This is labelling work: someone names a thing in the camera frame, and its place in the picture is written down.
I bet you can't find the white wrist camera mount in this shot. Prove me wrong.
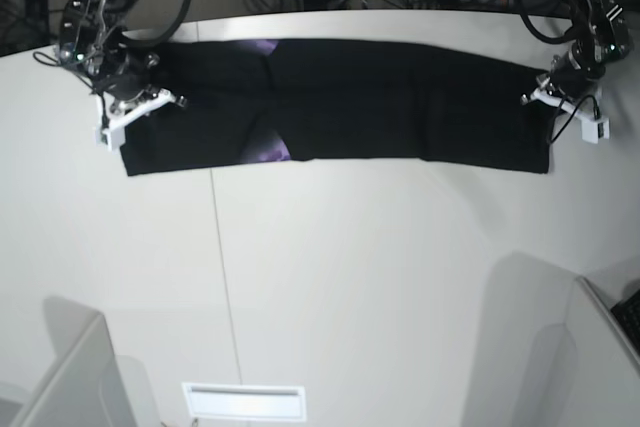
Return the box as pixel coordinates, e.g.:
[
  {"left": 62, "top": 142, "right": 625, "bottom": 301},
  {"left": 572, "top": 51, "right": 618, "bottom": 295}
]
[
  {"left": 520, "top": 87, "right": 610, "bottom": 145},
  {"left": 94, "top": 87, "right": 187, "bottom": 152}
]

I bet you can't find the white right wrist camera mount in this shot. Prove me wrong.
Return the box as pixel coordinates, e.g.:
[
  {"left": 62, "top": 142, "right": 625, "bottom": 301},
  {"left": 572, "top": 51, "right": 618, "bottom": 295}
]
[{"left": 94, "top": 87, "right": 187, "bottom": 152}]

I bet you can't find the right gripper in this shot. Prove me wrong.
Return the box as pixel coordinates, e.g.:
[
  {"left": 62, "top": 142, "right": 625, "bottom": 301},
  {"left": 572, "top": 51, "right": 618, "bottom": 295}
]
[{"left": 92, "top": 51, "right": 170, "bottom": 110}]

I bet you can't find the grey partition panel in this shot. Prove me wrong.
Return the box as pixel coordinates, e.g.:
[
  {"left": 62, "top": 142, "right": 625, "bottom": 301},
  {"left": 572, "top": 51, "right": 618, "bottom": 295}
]
[{"left": 1, "top": 296, "right": 162, "bottom": 426}]

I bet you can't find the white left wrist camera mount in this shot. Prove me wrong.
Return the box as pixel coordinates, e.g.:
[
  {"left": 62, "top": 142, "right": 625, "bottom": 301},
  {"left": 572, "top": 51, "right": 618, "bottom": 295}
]
[{"left": 520, "top": 87, "right": 610, "bottom": 145}]

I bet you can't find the black keyboard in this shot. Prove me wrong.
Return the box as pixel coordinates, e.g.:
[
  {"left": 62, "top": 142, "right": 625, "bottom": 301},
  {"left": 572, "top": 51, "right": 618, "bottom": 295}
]
[{"left": 611, "top": 291, "right": 640, "bottom": 352}]

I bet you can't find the black T-shirt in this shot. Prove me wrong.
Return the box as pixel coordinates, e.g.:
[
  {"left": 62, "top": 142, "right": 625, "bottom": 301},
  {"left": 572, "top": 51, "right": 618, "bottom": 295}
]
[{"left": 121, "top": 39, "right": 553, "bottom": 176}]

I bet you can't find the white table cable slot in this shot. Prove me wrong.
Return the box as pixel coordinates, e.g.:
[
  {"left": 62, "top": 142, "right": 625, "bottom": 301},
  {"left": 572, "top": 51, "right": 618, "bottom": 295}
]
[{"left": 182, "top": 382, "right": 307, "bottom": 423}]

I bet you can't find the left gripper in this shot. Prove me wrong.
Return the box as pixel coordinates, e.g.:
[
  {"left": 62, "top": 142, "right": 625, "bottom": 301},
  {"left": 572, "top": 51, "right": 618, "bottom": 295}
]
[{"left": 537, "top": 46, "right": 606, "bottom": 100}]

